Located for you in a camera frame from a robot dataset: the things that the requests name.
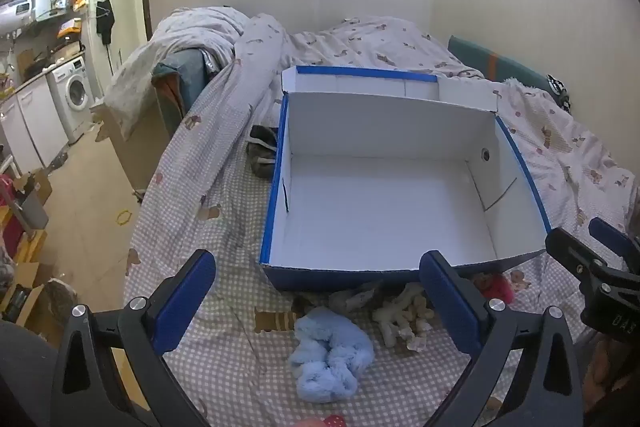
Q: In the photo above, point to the white washing machine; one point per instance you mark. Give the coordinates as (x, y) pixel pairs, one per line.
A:
(72, 94)

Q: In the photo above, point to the dark striped socks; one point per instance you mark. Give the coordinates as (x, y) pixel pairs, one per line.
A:
(262, 152)

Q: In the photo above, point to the clear plastic bag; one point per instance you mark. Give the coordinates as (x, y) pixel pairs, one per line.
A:
(355, 299)

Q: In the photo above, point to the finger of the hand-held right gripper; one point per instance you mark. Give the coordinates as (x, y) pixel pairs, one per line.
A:
(612, 239)
(570, 249)

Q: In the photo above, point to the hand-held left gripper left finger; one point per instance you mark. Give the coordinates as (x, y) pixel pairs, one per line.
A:
(184, 304)

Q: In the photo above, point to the folded teal blanket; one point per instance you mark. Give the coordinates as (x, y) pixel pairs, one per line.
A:
(185, 74)

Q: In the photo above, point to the cream fluffy sock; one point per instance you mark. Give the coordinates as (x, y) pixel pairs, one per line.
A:
(400, 317)

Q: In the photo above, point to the black hanging garment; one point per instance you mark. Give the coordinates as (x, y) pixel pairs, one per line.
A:
(105, 22)

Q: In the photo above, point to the light blue fluffy sock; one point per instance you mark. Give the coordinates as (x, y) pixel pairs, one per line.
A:
(327, 352)

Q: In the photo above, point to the grey bin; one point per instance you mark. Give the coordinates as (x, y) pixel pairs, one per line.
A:
(34, 209)

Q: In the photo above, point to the black and white patterned item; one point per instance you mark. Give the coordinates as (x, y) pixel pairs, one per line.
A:
(557, 89)

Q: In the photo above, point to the white bear print duvet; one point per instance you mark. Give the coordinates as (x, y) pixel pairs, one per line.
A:
(210, 32)

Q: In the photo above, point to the white water heater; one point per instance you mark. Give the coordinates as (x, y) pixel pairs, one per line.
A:
(43, 2)

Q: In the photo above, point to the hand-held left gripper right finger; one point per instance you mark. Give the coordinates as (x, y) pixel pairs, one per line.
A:
(445, 307)

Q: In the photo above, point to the teal pillow with orange stripe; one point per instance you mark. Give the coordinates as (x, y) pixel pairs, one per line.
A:
(500, 64)

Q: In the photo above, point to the person's right hand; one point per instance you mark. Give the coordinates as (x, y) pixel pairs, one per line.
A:
(610, 367)

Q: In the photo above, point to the open cardboard box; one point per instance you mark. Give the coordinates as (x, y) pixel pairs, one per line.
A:
(22, 302)

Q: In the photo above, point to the blue and white cardboard box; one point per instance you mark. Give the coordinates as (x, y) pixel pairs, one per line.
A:
(375, 207)

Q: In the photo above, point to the checked bear print bedsheet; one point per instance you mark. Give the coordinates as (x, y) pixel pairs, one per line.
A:
(220, 207)

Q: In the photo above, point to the white kitchen cabinet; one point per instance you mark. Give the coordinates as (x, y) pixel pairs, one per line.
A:
(32, 127)

